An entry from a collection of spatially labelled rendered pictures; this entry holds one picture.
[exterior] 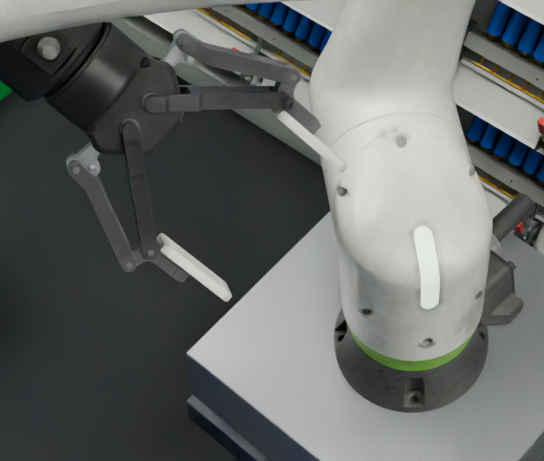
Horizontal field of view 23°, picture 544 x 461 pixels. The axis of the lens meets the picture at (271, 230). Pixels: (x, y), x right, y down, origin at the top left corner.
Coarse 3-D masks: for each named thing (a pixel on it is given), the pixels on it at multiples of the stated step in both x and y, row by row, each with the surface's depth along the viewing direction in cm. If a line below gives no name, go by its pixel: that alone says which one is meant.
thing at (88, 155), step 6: (90, 144) 99; (84, 150) 99; (90, 150) 99; (72, 156) 100; (78, 156) 99; (84, 156) 99; (90, 156) 99; (96, 156) 100; (84, 162) 99; (90, 162) 100; (96, 162) 100; (90, 168) 99; (96, 168) 100; (96, 174) 100
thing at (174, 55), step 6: (192, 36) 99; (174, 42) 98; (168, 48) 99; (174, 48) 98; (168, 54) 98; (174, 54) 98; (180, 54) 98; (186, 54) 98; (162, 60) 98; (168, 60) 98; (174, 60) 98; (180, 60) 98; (186, 60) 99; (192, 60) 98; (174, 66) 99
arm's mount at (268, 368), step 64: (320, 256) 136; (512, 256) 134; (256, 320) 133; (320, 320) 132; (512, 320) 131; (192, 384) 136; (256, 384) 129; (320, 384) 128; (512, 384) 127; (320, 448) 125; (384, 448) 124; (448, 448) 124; (512, 448) 123
